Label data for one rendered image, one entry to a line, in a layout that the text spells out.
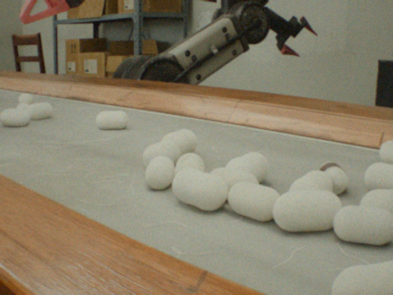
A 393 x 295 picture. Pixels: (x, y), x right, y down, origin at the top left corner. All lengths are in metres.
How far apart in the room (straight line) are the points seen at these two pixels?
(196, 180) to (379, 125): 0.24
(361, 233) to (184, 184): 0.11
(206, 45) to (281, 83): 1.77
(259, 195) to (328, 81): 2.41
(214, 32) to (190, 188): 0.84
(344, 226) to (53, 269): 0.14
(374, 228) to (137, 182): 0.17
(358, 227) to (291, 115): 0.29
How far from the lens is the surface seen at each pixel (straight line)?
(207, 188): 0.27
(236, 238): 0.24
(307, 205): 0.24
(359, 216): 0.24
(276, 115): 0.52
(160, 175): 0.31
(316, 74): 2.69
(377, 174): 0.32
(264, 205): 0.25
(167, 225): 0.26
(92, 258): 0.17
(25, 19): 0.80
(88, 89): 0.77
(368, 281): 0.17
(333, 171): 0.31
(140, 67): 1.00
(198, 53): 1.07
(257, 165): 0.31
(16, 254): 0.18
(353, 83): 2.58
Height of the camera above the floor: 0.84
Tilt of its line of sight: 13 degrees down
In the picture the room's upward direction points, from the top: straight up
